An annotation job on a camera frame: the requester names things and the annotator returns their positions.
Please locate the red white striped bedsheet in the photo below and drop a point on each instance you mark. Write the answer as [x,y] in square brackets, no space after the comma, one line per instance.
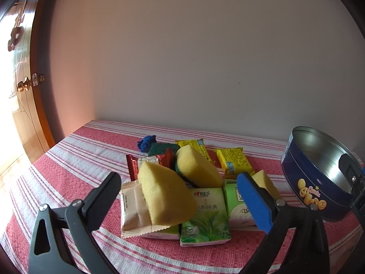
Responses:
[78,163]

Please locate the green scourer sponge back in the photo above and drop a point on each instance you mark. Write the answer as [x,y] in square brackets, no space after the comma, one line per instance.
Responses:
[161,148]

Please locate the blue cloth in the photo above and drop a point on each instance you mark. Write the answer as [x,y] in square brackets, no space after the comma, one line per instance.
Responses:
[144,145]

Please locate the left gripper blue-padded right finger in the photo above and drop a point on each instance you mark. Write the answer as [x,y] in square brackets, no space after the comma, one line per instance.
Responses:
[308,251]

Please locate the red door ornament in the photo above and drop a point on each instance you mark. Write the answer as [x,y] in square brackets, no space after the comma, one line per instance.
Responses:
[15,37]

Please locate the wooden door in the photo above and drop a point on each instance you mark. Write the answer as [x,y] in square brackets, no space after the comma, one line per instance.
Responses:
[25,130]

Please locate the green tea tissue pack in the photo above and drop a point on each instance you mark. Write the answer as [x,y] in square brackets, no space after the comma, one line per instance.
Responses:
[209,226]
[171,233]

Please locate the brass door knob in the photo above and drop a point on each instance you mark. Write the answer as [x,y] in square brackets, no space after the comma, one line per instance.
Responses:
[24,85]

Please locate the door latch plate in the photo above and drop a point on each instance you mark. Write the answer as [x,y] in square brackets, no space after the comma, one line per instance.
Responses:
[37,79]

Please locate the yellow snack packet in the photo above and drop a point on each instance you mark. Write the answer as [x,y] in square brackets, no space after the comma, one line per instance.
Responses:
[198,144]
[233,162]

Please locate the blue round cookie tin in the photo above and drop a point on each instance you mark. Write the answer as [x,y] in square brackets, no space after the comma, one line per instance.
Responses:
[310,165]

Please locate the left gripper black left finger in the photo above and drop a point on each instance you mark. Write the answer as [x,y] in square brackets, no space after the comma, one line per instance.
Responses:
[49,251]

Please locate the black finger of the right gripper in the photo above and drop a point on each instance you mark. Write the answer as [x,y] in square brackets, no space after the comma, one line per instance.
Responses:
[354,176]

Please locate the small yellow sponge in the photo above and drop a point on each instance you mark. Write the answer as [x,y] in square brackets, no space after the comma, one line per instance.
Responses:
[263,181]

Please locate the beige snack packet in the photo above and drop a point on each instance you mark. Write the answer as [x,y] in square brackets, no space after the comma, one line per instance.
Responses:
[135,215]

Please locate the green white tissue pack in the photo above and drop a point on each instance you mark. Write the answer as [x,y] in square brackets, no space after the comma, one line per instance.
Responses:
[238,213]

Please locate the yellow sponge green scourer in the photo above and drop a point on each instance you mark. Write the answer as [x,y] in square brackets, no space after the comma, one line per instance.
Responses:
[194,167]

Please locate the red snack packet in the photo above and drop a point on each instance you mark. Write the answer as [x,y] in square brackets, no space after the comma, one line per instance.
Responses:
[134,164]

